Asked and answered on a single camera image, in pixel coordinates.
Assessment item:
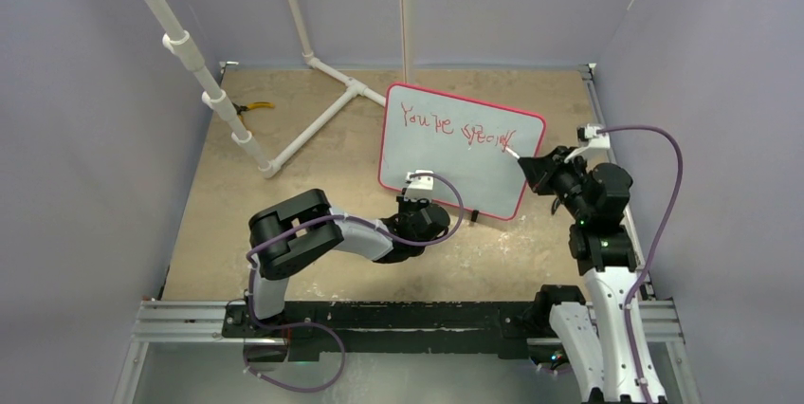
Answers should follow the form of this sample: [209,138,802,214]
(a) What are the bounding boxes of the red-framed whiteboard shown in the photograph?
[377,83,547,221]

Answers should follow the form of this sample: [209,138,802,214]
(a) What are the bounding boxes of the yellow-handled pliers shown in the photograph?
[232,101,275,119]

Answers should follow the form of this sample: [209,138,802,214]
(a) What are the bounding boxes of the black-handled pliers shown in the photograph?
[551,198,561,215]

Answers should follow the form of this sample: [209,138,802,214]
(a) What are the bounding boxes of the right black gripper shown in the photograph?
[521,145,594,223]

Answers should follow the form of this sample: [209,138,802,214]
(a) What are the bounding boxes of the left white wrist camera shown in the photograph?
[402,170,434,202]

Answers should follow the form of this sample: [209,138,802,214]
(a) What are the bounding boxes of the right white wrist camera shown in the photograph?
[563,123,612,163]

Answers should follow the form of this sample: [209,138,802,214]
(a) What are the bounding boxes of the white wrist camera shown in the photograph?
[563,123,612,163]
[402,170,434,202]

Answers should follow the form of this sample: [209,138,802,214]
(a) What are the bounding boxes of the white PVC pipe frame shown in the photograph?
[143,0,387,179]

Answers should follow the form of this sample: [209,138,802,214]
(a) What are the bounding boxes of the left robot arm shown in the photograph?
[244,189,456,337]

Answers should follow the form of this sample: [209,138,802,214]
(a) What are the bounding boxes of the red whiteboard marker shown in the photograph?
[504,147,521,159]

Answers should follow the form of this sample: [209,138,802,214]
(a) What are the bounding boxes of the aluminium extrusion frame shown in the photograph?
[113,62,702,404]

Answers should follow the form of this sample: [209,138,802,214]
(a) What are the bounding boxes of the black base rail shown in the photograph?
[222,301,557,361]

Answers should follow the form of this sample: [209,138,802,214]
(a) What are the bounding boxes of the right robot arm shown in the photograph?
[517,146,668,403]

